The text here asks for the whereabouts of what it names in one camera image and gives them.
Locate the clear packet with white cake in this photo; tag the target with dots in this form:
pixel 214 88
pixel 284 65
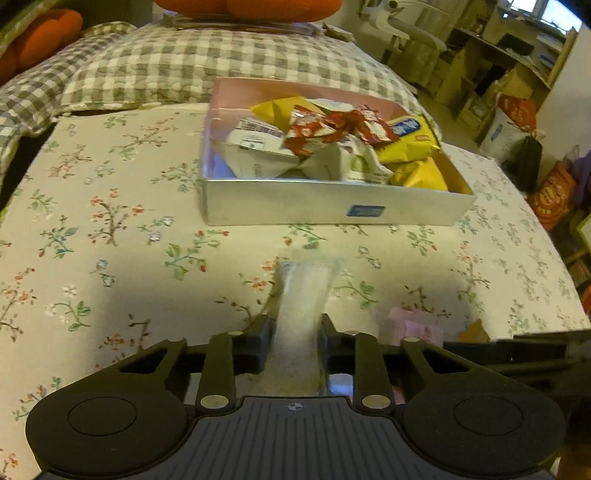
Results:
pixel 302 304

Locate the white packet with black print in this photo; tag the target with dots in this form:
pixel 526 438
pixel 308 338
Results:
pixel 334 105

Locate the yellow snack packet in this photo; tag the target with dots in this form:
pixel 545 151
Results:
pixel 272 110
pixel 411 150

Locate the floral bed sheet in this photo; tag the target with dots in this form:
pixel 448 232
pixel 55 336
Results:
pixel 138 230

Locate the pink and silver box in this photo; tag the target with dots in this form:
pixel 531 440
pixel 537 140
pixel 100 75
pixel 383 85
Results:
pixel 277 203

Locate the white office chair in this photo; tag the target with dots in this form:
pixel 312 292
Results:
pixel 406 27

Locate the white sack with orange print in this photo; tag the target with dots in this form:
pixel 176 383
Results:
pixel 508 127

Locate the grey checked pillow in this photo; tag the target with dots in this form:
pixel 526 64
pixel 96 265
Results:
pixel 231 64

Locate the golden brown stick packet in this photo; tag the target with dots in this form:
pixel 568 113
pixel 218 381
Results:
pixel 474 330

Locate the orange printed bag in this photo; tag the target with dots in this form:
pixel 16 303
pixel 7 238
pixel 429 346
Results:
pixel 554 198

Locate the pink snack packet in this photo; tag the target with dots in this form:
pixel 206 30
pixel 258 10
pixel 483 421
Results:
pixel 411 328

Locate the black bag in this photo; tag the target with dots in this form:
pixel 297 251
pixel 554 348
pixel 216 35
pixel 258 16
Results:
pixel 528 161

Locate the small orange pumpkin cushion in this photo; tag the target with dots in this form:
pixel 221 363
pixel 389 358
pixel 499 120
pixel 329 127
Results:
pixel 39 39

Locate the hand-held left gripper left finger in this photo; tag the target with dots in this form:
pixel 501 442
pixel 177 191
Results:
pixel 263 344

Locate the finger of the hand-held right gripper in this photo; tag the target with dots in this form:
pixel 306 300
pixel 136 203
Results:
pixel 503 348

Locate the large orange pumpkin cushion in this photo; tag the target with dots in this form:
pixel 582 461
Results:
pixel 249 9

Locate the white packet with nut print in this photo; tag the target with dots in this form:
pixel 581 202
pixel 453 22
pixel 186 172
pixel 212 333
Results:
pixel 258 134

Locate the red and white snack packet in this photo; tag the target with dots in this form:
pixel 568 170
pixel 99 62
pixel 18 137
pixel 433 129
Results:
pixel 374 124
pixel 318 129

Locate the white and green snack packet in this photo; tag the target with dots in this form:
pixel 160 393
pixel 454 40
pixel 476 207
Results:
pixel 344 161

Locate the wooden desk shelf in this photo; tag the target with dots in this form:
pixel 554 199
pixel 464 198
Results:
pixel 508 60

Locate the long white nut packet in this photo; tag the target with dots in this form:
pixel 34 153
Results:
pixel 254 161

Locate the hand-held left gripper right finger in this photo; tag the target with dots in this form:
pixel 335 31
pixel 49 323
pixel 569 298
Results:
pixel 327 344

